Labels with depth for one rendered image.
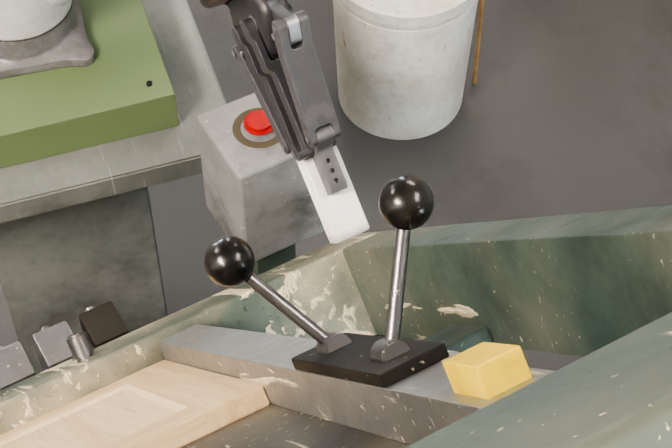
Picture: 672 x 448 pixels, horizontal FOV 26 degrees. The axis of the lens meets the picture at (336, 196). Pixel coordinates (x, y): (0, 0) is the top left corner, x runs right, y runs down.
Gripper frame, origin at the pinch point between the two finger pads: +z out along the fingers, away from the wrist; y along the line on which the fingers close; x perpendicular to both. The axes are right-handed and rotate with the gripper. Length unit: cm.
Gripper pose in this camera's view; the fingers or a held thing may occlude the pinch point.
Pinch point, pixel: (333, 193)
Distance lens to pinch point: 110.1
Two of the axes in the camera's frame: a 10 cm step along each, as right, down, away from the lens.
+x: -8.7, 3.8, -3.1
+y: -3.1, 0.6, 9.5
